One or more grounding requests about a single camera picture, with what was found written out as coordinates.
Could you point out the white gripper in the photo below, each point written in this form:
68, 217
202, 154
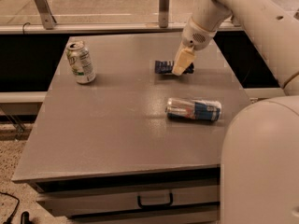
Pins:
196, 37

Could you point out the blue rxbar wrapper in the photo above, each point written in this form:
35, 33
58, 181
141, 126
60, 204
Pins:
166, 68

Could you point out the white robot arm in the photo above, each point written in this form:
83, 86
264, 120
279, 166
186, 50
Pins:
260, 152

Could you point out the blue silver energy drink can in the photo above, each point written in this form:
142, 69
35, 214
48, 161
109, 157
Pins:
196, 109

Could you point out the white green soda can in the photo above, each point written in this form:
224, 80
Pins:
80, 62

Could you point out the grey cabinet with drawers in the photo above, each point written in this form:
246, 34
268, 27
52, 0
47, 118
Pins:
94, 148

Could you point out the middle metal railing bracket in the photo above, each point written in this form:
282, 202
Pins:
163, 14

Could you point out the metal railing bracket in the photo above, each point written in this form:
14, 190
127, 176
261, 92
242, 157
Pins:
46, 16
163, 14

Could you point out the left metal railing bracket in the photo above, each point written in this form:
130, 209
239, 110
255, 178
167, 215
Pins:
46, 16

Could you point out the black drawer handle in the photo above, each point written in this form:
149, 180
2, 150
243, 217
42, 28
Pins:
155, 201

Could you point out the grey horizontal rail ledge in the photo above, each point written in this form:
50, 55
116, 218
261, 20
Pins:
90, 28

